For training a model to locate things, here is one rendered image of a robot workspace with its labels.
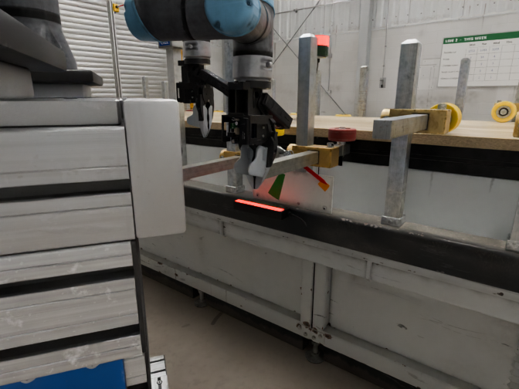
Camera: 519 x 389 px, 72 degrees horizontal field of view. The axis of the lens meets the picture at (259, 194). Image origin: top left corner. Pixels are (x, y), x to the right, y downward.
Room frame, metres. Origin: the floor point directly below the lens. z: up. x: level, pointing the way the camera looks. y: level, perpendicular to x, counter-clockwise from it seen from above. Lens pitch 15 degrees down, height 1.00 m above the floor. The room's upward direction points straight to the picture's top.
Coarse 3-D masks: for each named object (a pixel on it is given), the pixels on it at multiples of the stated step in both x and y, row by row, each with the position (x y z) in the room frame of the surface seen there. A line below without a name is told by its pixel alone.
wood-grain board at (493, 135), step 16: (192, 112) 2.36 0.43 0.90; (224, 128) 1.39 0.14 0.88; (320, 128) 1.14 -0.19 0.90; (368, 128) 1.13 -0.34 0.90; (464, 128) 1.13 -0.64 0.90; (480, 128) 1.13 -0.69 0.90; (496, 128) 1.13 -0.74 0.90; (512, 128) 1.13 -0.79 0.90; (432, 144) 0.94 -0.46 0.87; (448, 144) 0.92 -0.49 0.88; (464, 144) 0.90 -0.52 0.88; (480, 144) 0.88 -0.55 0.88; (496, 144) 0.86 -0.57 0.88; (512, 144) 0.84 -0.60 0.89
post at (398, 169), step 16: (400, 48) 0.81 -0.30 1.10; (416, 48) 0.79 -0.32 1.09; (400, 64) 0.80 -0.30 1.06; (416, 64) 0.79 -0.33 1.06; (400, 80) 0.80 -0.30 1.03; (416, 80) 0.80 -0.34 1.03; (400, 96) 0.80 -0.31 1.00; (400, 144) 0.79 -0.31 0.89; (400, 160) 0.79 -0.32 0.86; (400, 176) 0.79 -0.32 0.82; (400, 192) 0.79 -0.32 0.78; (400, 208) 0.79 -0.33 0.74
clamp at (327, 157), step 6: (294, 144) 0.97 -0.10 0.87; (294, 150) 0.95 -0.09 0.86; (300, 150) 0.94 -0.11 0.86; (306, 150) 0.93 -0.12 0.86; (312, 150) 0.92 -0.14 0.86; (318, 150) 0.91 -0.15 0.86; (324, 150) 0.90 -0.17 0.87; (330, 150) 0.89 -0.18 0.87; (336, 150) 0.91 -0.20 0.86; (318, 156) 0.91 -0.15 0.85; (324, 156) 0.90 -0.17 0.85; (330, 156) 0.89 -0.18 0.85; (336, 156) 0.91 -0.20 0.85; (318, 162) 0.91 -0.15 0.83; (324, 162) 0.89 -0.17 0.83; (330, 162) 0.89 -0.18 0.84; (336, 162) 0.91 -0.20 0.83
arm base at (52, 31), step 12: (12, 12) 0.64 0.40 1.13; (24, 12) 0.65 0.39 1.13; (36, 12) 0.66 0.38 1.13; (48, 12) 0.68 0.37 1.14; (24, 24) 0.64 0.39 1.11; (36, 24) 0.66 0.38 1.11; (48, 24) 0.67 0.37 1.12; (60, 24) 0.71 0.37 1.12; (48, 36) 0.67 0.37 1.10; (60, 36) 0.69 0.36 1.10; (60, 48) 0.68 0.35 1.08; (72, 60) 0.70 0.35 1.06
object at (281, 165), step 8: (336, 144) 1.04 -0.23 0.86; (344, 144) 1.04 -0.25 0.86; (304, 152) 0.89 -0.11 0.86; (312, 152) 0.89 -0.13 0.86; (344, 152) 1.04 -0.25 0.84; (280, 160) 0.78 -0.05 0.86; (288, 160) 0.79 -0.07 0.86; (296, 160) 0.82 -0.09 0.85; (304, 160) 0.85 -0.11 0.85; (312, 160) 0.88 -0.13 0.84; (272, 168) 0.74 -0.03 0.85; (280, 168) 0.77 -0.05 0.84; (288, 168) 0.79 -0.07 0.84; (296, 168) 0.82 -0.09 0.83; (272, 176) 0.74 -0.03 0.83
